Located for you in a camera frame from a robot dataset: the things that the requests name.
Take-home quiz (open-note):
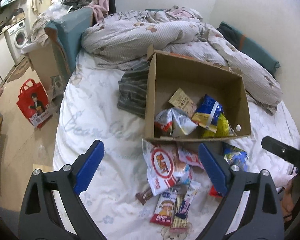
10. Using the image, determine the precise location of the yellow chips bag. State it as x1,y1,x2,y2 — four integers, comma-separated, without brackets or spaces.
202,113,236,138

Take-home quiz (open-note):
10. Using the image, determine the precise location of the blue castle snack bag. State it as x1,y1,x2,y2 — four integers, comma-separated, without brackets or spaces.
223,142,248,171

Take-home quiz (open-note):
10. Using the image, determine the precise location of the red cartoon wafer packet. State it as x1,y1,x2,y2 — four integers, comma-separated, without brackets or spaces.
150,191,177,226

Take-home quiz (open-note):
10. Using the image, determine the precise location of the red shopping bag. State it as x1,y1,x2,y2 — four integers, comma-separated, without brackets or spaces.
17,79,52,128

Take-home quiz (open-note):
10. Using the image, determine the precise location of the pink snack packet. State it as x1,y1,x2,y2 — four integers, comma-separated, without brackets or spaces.
177,145,204,169

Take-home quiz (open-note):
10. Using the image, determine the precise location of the white red bread bag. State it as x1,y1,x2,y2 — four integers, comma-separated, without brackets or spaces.
142,140,193,196

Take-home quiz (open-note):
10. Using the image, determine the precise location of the red milk candy bag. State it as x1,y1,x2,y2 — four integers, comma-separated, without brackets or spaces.
209,186,223,198

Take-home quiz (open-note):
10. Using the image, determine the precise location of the teal pillow by wall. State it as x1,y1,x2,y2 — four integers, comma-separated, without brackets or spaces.
217,21,281,77

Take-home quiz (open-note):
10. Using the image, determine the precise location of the brown cardboard box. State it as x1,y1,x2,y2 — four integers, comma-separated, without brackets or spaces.
144,45,251,142

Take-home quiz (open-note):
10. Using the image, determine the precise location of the checkered bear quilt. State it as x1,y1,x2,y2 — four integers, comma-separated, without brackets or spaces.
81,6,282,114

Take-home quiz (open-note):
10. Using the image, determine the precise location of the brown chocolate bar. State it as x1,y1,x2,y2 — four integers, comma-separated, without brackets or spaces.
135,187,153,205

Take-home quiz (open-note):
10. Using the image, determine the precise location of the white washing machine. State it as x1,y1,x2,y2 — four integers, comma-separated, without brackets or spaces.
4,20,27,66

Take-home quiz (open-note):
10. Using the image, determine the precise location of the right hand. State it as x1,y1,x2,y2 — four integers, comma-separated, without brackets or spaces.
280,176,300,223

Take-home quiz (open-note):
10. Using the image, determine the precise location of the blue yellow snack bag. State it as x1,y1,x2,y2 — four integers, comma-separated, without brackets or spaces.
191,94,223,133

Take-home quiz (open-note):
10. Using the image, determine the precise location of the biscuit stick packet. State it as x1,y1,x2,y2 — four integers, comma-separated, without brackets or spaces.
170,181,201,233

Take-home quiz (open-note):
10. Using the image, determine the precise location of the beige biscuit packet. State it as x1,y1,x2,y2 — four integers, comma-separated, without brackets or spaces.
168,88,197,118

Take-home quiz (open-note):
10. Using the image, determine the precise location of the white floral bed sheet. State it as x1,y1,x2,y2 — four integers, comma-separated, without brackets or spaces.
53,49,300,239

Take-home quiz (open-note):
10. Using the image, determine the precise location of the silver white snack bag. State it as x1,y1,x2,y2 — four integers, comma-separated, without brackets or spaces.
154,107,198,138

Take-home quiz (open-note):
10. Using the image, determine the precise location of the grey striped garment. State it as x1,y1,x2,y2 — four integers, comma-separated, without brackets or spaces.
117,61,149,119

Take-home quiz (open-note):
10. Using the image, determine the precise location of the teal cushion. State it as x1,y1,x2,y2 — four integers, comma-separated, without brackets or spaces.
44,7,94,83

